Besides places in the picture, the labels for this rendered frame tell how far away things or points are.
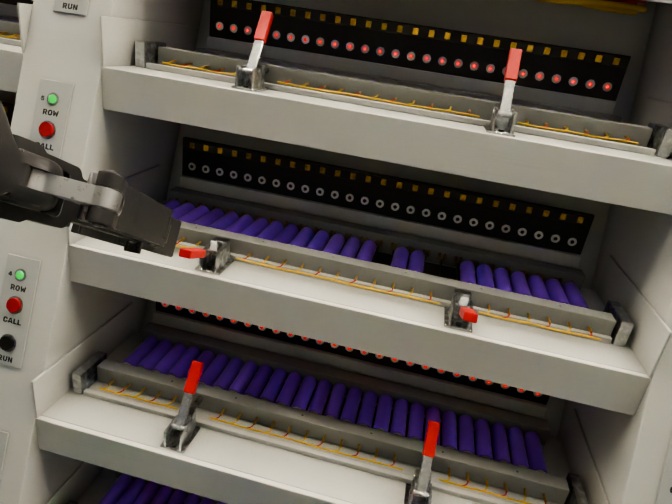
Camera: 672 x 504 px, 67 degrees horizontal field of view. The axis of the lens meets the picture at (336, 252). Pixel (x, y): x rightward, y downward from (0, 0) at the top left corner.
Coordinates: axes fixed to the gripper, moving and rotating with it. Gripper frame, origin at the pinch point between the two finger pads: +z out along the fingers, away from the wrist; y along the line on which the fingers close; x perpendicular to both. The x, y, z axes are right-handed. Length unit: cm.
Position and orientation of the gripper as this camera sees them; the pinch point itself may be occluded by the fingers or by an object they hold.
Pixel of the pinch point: (131, 226)
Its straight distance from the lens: 40.5
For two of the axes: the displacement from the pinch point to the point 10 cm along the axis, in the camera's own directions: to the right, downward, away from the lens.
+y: 9.7, 2.0, -1.3
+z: 1.1, 1.4, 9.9
